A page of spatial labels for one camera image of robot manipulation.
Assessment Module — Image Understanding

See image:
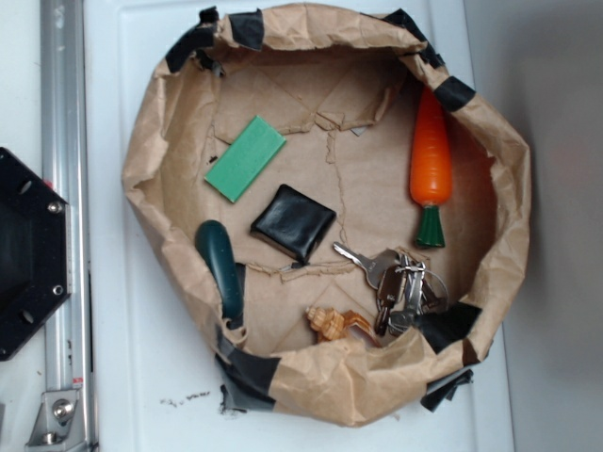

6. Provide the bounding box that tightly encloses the black square box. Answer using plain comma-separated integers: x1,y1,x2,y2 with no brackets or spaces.
250,184,336,265

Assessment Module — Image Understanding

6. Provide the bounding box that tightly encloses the brown paper bag bin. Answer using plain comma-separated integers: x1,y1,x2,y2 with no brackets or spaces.
122,3,531,427

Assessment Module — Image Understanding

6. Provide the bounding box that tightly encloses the green rectangular block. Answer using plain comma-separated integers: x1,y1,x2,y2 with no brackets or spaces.
204,116,286,202

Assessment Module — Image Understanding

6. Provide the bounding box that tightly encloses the silver key bunch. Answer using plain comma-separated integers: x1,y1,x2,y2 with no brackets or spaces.
333,242,450,336

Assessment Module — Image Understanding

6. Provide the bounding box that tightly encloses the orange toy carrot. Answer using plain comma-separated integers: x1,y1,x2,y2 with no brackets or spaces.
409,88,452,248

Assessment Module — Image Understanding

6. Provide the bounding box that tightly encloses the white tray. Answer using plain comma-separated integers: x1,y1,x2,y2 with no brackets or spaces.
84,1,514,451

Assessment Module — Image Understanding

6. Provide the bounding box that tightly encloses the dark green handle tool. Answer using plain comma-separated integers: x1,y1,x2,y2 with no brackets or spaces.
194,219,244,330

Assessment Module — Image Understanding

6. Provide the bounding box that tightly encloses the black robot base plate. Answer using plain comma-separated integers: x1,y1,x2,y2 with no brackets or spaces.
1,148,70,362

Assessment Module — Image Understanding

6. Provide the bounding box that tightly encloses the aluminium profile rail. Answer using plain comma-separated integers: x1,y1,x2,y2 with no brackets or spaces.
41,1,98,451

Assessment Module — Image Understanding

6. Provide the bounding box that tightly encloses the metal corner bracket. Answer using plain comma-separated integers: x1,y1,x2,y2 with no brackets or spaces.
24,389,86,451

